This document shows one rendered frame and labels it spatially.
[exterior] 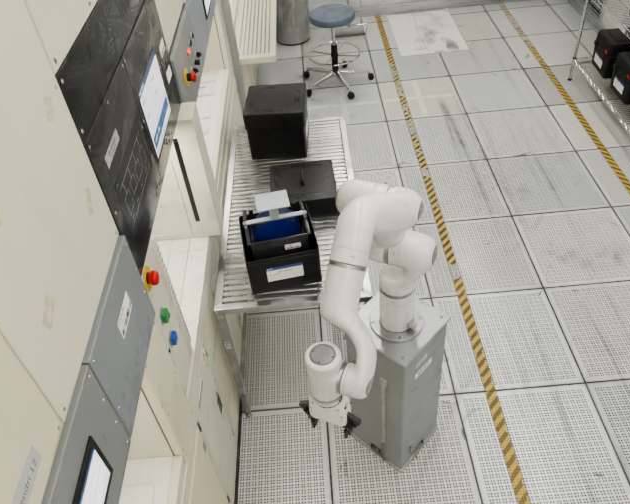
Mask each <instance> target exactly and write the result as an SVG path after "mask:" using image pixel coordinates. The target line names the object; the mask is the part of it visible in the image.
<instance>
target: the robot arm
mask: <svg viewBox="0 0 630 504"><path fill-rule="evenodd" d="M335 202H336V208H337V210H338V212H339V213H340V215H339V218H338V221H337V225H336V229H335V234H334V238H333V243H332V248H331V253H330V258H329V262H328V267H327V273H326V278H325V283H324V288H323V293H322V298H321V304H320V314H321V316H322V318H323V319H325V320H326V321H328V322H329V323H331V324H333V325H335V326H336V327H338V328H339V329H341V330H342V331H343V332H345V333H346V334H347V335H348V336H349V337H350V339H351V340H352V342H353V344H354V346H355V349H356V353H357V358H356V364H352V363H349V362H346V361H344V360H343V359H342V358H341V352H340V350H339V348H338V347H337V346H336V345H334V344H332V343H330V342H318V343H315V344H313V345H312V346H310V347H309V348H308V350H307V351H306V354H305V363H306V369H307V376H308V382H309V388H310V398H309V400H301V401H300V403H299V406H300V407H301V408H302V409H303V411H304V412H305V413H306V414H307V415H308V418H310V420H311V422H312V427H313V428H315V427H316V425H317V422H318V420H322V421H325V422H329V423H332V424H335V425H338V426H343V427H344V428H345V429H344V436H345V438H346V439H347V438H348V435H351V433H352V429H354V428H356V427H357V426H359V425H360V424H361V421H362V420H361V419H360V418H358V417H357V416H355V415H353V414H352V413H351V407H350V402H349V399H348V397H350V398H354V399H364V398H366V397H367V396H368V394H369V393H370V390H371V388H372V383H373V378H374V373H375V368H376V360H377V353H376V346H375V343H374V340H373V337H372V335H371V333H370V331H369V330H368V328H367V327H366V325H365V324H364V322H363V321H362V319H361V318H360V316H359V314H358V304H359V299H360V295H361V290H362V286H363V281H364V277H365V273H366V268H367V263H368V259H371V260H373V261H376V262H379V263H384V264H388V265H386V266H385V267H383V269H382V270H381V272H380V276H379V305H378V306H376V307H375V308H374V309H373V311H372V313H371V315H370V326H371V329H372V330H373V332H374V333H375V334H376V335H377V336H378V337H380V338H381V339H383V340H386V341H389V342H405V341H409V340H411V339H413V338H415V337H416V336H417V335H418V334H419V333H420V332H421V330H422V328H423V315H422V313H421V312H420V310H419V309H418V308H417V307H416V306H415V305H414V299H415V281H416V279H417V278H418V277H420V276H422V275H423V274H425V273H426V272H427V271H428V270H429V269H430V268H431V267H432V265H433V264H434V263H435V260H436V257H437V254H438V247H437V244H436V242H435V240H434V239H433V238H432V237H431V236H429V235H427V234H424V233H420V232H416V231H411V230H406V229H408V228H410V227H412V226H414V225H415V224H416V223H417V222H418V221H419V219H420V218H421V215H422V213H423V208H424V204H423V200H422V198H421V196H420V195H419V194H418V193H417V192H415V191H414V190H411V189H409V188H405V187H400V186H394V185H389V184H383V183H378V182H372V181H366V180H360V179H350V180H347V181H345V182H343V183H342V184H341V185H340V186H339V188H338V191H337V193H336V198H335ZM347 421H348V422H347ZM346 422H347V424H346Z"/></svg>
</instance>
